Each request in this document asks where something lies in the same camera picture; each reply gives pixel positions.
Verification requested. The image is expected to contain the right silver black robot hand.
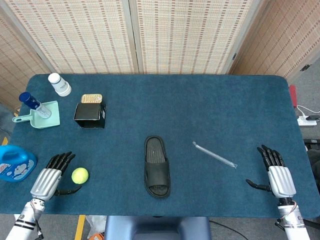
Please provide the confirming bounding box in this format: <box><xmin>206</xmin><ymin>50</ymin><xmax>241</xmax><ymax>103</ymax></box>
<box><xmin>245</xmin><ymin>144</ymin><xmax>298</xmax><ymax>200</ymax></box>

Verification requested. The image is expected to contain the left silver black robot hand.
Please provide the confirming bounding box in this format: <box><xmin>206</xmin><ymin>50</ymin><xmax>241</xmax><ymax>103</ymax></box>
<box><xmin>29</xmin><ymin>151</ymin><xmax>83</xmax><ymax>202</ymax></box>

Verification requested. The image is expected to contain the yellow tennis ball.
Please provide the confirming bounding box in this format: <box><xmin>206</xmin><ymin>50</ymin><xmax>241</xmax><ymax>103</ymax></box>
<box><xmin>71</xmin><ymin>166</ymin><xmax>90</xmax><ymax>185</ymax></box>

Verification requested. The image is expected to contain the black cardboard box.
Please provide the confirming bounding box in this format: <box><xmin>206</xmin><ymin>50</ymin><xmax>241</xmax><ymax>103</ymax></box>
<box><xmin>73</xmin><ymin>101</ymin><xmax>107</xmax><ymax>130</ymax></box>

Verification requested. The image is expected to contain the blue detergent bottle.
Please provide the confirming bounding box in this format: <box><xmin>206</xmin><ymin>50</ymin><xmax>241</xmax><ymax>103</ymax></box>
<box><xmin>0</xmin><ymin>144</ymin><xmax>38</xmax><ymax>183</ymax></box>

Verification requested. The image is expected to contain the mint green dustpan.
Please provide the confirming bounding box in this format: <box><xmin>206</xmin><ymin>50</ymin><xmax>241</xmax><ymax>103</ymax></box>
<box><xmin>11</xmin><ymin>100</ymin><xmax>61</xmax><ymax>130</ymax></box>

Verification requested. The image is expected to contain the white power strip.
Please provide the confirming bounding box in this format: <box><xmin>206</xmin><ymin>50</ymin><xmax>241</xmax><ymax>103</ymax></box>
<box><xmin>296</xmin><ymin>115</ymin><xmax>318</xmax><ymax>127</ymax></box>

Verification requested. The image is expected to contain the white plastic bag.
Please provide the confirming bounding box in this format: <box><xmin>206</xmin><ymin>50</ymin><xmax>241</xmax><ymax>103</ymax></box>
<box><xmin>85</xmin><ymin>215</ymin><xmax>107</xmax><ymax>238</ymax></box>

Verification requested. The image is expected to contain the clear wrapped drinking straw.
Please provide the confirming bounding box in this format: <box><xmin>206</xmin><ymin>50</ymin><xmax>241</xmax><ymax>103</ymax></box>
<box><xmin>192</xmin><ymin>141</ymin><xmax>238</xmax><ymax>170</ymax></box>

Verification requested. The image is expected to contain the blue capped white bottle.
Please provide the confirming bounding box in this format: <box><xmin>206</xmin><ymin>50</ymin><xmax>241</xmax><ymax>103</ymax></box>
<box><xmin>18</xmin><ymin>91</ymin><xmax>52</xmax><ymax>120</ymax></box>

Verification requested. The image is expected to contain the red object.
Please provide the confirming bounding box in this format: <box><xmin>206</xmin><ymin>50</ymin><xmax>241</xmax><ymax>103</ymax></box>
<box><xmin>288</xmin><ymin>84</ymin><xmax>298</xmax><ymax>108</ymax></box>

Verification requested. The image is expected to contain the gold sardine tin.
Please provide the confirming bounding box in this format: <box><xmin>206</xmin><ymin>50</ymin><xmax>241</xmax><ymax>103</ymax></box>
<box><xmin>80</xmin><ymin>93</ymin><xmax>104</xmax><ymax>105</ymax></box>

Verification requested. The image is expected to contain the white paper cup stack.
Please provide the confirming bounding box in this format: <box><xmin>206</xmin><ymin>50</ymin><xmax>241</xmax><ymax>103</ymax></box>
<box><xmin>47</xmin><ymin>72</ymin><xmax>72</xmax><ymax>97</ymax></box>

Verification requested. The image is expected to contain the blue table cloth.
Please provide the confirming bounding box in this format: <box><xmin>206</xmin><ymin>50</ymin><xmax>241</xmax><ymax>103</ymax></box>
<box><xmin>0</xmin><ymin>73</ymin><xmax>320</xmax><ymax>220</ymax></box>

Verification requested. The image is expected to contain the black rubber slipper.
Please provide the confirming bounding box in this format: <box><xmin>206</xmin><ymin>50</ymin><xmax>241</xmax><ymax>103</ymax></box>
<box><xmin>143</xmin><ymin>135</ymin><xmax>172</xmax><ymax>200</ymax></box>

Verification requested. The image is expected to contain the blue robot torso cover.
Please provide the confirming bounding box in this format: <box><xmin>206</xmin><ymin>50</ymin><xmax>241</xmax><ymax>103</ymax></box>
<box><xmin>103</xmin><ymin>215</ymin><xmax>212</xmax><ymax>240</ymax></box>

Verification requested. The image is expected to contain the woven bamboo screen panel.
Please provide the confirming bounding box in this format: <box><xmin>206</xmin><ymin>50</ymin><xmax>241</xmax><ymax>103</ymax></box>
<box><xmin>128</xmin><ymin>0</ymin><xmax>266</xmax><ymax>75</ymax></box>
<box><xmin>0</xmin><ymin>0</ymin><xmax>140</xmax><ymax>75</ymax></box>
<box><xmin>0</xmin><ymin>9</ymin><xmax>51</xmax><ymax>111</ymax></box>
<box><xmin>228</xmin><ymin>0</ymin><xmax>320</xmax><ymax>81</ymax></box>

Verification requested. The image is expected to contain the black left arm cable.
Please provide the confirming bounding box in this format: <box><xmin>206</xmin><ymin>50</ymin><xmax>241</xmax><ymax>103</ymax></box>
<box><xmin>34</xmin><ymin>219</ymin><xmax>44</xmax><ymax>238</ymax></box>

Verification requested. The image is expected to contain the white power cable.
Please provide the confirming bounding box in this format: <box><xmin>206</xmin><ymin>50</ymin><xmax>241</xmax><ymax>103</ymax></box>
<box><xmin>296</xmin><ymin>104</ymin><xmax>320</xmax><ymax>116</ymax></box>

